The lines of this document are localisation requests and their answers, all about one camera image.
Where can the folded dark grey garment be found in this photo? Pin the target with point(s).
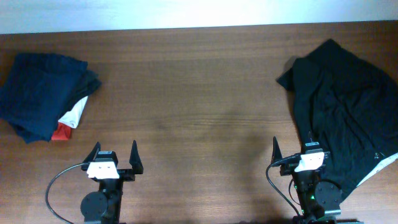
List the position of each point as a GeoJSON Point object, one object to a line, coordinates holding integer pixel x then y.
{"type": "Point", "coordinates": [88, 84]}

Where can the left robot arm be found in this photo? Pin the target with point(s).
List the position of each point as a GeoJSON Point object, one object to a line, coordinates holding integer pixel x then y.
{"type": "Point", "coordinates": [104, 205]}

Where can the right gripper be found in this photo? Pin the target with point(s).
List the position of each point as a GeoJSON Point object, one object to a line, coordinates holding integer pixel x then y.
{"type": "Point", "coordinates": [287, 168]}

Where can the folded red garment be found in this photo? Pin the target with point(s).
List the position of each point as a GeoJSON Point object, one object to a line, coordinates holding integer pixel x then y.
{"type": "Point", "coordinates": [62, 133]}

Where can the folded white garment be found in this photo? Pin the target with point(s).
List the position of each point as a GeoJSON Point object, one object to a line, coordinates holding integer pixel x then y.
{"type": "Point", "coordinates": [72, 118]}

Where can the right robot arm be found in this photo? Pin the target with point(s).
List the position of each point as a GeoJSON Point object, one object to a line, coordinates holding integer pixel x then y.
{"type": "Point", "coordinates": [319, 199]}

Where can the black shorts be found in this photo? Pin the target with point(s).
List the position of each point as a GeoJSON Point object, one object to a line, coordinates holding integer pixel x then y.
{"type": "Point", "coordinates": [349, 105]}

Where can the folded navy blue garment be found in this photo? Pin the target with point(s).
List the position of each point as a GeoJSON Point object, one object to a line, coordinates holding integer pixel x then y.
{"type": "Point", "coordinates": [36, 91]}

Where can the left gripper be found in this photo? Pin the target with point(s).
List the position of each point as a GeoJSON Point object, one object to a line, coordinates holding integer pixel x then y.
{"type": "Point", "coordinates": [128, 174]}

